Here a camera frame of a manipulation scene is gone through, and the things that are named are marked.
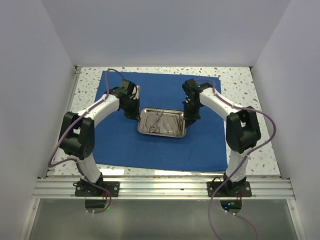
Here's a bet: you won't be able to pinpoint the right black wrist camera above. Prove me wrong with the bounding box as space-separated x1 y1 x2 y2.
182 78 201 98

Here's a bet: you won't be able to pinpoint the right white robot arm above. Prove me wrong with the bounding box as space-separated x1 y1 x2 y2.
182 78 261 197

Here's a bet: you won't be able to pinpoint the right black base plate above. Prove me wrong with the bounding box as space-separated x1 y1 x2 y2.
206 177 253 198

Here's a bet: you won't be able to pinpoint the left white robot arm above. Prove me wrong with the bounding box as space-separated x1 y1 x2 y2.
58 82 140 197

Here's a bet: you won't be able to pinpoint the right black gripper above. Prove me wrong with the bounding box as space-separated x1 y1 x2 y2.
183 100 203 128

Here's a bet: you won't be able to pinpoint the steel surgical scissors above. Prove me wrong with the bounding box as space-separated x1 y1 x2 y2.
149 109 165 133

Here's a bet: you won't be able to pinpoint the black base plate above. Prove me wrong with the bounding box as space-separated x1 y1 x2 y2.
72 179 120 197
206 177 253 198

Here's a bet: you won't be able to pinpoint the steel pointed tweezers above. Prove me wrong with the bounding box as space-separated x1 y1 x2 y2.
175 116 182 135
172 116 180 135

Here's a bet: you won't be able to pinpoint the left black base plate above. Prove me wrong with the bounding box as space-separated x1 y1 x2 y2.
72 179 120 197

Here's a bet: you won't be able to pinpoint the steel instrument tray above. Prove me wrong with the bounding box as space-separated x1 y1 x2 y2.
137 107 187 138

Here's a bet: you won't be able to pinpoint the aluminium mounting rail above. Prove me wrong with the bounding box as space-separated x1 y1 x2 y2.
32 175 295 200

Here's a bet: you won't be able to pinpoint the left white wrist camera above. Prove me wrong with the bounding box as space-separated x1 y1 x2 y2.
130 85 141 100

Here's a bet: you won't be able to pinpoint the steel ring-handled forceps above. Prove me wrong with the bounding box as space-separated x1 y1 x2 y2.
147 111 163 133

